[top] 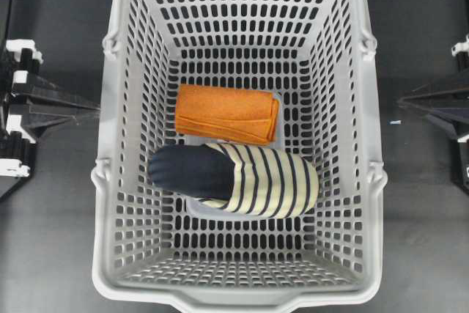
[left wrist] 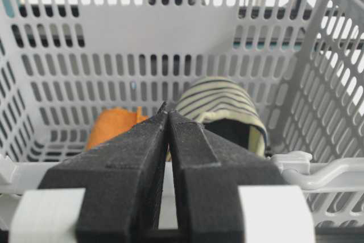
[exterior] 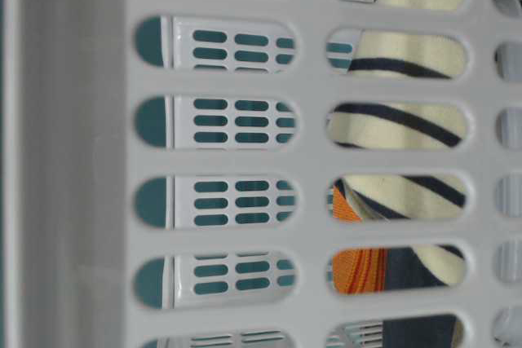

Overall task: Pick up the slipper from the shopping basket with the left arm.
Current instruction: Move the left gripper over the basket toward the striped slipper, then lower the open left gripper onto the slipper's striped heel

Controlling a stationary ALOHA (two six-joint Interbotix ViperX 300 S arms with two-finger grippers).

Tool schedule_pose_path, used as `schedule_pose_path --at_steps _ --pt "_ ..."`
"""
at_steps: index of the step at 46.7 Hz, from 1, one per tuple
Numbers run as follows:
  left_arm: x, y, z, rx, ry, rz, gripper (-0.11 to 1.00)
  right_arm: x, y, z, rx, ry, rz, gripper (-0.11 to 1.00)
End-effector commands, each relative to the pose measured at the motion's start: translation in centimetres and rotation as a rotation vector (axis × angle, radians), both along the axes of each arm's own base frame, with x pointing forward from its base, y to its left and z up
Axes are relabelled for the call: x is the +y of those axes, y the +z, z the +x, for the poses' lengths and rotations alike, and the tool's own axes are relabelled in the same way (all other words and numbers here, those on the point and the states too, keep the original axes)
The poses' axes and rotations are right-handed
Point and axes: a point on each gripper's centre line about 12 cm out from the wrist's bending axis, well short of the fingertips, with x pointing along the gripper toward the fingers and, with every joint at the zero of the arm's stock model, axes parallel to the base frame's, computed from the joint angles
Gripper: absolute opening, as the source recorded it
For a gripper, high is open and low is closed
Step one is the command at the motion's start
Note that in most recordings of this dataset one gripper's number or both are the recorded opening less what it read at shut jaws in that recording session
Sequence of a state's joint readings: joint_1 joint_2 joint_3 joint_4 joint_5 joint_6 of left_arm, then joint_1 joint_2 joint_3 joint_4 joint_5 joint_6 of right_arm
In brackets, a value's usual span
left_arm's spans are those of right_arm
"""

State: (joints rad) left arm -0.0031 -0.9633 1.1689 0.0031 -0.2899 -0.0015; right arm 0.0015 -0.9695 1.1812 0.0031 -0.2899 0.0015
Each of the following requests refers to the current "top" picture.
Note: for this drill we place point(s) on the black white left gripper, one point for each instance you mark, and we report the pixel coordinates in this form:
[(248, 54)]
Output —
[(23, 125)]

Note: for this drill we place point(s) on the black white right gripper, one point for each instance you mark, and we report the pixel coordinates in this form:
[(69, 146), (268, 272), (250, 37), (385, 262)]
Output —
[(444, 103)]

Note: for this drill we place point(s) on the grey plastic shopping basket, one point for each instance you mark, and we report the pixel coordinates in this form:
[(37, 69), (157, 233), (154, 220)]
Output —
[(317, 58)]

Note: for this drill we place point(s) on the striped cream navy slipper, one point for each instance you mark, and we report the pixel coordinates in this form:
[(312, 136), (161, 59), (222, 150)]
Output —
[(237, 178)]

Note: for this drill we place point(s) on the folded orange towel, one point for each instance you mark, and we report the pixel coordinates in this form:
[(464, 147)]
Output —
[(240, 115)]

